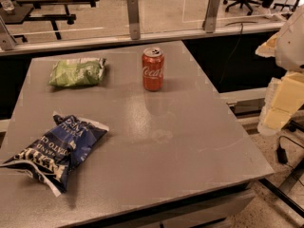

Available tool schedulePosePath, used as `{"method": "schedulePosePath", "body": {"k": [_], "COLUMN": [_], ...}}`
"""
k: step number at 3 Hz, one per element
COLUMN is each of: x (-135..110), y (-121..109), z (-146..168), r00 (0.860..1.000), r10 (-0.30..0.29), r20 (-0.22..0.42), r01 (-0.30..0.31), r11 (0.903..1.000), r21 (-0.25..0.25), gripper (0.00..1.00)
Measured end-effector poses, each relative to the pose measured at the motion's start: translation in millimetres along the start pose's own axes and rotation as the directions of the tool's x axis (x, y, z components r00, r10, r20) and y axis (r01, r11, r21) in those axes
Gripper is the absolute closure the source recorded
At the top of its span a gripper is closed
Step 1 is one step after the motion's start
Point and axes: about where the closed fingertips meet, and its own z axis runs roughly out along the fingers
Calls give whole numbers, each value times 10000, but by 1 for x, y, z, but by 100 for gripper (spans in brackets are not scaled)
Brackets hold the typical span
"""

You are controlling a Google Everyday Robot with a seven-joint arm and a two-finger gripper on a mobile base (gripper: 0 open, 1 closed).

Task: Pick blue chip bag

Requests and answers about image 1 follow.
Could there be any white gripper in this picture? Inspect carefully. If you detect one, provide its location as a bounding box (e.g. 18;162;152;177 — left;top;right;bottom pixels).
256;5;304;136

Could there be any blue chip bag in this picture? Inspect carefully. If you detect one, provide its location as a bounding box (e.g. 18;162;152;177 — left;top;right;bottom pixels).
1;114;109;197

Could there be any green chip bag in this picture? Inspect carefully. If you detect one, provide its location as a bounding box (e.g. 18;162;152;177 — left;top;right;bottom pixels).
48;57;106;87

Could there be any black power adapter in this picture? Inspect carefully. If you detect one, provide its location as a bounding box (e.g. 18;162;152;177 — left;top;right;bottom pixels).
276;146;288;164

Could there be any red Coca-Cola can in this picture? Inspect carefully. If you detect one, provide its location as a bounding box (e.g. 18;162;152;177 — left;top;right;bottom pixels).
142;47;164;91

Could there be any black bench table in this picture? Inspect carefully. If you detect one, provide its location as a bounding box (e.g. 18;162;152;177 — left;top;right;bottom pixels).
0;0;100;40

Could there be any clear plastic water bottle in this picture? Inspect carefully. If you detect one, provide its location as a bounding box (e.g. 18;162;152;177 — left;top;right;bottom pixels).
0;0;14;12

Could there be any black hanging cable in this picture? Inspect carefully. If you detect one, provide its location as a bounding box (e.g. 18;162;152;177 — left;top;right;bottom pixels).
218;21;258;86

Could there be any metal glass bracket right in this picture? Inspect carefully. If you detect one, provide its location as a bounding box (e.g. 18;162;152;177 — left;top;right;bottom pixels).
202;0;220;33

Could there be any metal glass bracket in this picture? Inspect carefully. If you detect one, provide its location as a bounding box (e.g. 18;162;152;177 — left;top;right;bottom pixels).
202;0;220;33
126;0;141;40
0;16;16;50

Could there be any metal glass bracket centre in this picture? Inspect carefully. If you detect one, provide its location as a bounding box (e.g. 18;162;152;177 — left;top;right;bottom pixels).
126;0;141;40

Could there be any metal glass bracket left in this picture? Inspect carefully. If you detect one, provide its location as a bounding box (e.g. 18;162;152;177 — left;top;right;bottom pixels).
0;16;16;50

